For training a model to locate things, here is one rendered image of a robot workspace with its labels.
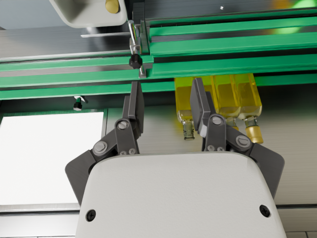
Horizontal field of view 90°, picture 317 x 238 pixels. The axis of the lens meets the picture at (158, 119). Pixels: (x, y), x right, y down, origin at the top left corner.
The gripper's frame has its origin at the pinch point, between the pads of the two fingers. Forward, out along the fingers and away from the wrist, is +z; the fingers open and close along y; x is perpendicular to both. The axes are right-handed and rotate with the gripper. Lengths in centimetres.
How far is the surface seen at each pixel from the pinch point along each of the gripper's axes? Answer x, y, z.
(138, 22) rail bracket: -6.0, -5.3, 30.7
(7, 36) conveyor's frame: -13, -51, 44
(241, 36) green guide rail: -9.6, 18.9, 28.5
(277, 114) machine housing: -40, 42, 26
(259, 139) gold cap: -26.6, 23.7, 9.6
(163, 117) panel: -36.7, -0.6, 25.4
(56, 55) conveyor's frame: -16, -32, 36
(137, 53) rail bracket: -8.7, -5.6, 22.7
